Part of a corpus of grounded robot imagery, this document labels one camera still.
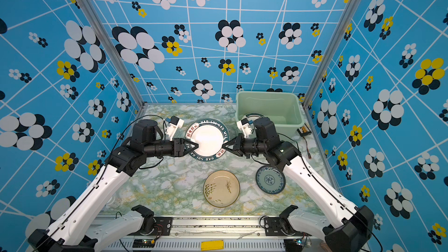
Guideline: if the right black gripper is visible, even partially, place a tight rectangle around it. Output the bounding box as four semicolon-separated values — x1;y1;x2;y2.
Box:
222;134;268;158

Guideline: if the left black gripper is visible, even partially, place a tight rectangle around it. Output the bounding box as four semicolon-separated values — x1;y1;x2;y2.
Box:
146;136;201;158

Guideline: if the beige bamboo pattern plate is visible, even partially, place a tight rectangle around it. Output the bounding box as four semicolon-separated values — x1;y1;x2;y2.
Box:
203;170;240;208

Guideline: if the blue patterned plate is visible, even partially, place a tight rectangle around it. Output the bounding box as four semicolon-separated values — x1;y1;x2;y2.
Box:
255;166;286;195

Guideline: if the green rimmed white plate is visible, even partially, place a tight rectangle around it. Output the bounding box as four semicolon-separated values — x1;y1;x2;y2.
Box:
239;113;265;123

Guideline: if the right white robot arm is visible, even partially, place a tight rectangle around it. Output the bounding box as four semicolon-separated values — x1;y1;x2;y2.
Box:
222;117;374;252

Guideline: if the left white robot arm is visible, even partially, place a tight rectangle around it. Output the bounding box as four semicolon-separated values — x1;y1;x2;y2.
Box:
28;116;199;252

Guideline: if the light green plastic bin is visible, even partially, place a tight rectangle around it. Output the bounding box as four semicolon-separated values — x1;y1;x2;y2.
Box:
235;91;305;130

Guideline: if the small black orange device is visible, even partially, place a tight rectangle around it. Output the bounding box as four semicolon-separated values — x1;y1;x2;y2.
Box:
297;125;312;137

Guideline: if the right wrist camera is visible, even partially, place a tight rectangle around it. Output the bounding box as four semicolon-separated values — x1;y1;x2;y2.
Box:
236;118;253;138

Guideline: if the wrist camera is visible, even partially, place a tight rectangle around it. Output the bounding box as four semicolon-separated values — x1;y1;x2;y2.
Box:
236;118;253;138
165;116;184;141

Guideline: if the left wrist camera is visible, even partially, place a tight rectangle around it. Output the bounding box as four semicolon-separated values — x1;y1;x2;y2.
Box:
165;116;184;141

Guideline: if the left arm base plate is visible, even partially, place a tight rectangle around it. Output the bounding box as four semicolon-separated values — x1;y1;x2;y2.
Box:
129;217;173;236

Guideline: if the aluminium front rail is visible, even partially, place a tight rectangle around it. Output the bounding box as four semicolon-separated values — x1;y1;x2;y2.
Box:
75;214;371;252

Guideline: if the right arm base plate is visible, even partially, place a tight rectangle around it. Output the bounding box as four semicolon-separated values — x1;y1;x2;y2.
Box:
259;216;309;238

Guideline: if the yellow tag on rail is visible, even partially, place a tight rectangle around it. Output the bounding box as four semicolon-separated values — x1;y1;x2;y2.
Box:
200;240;225;252

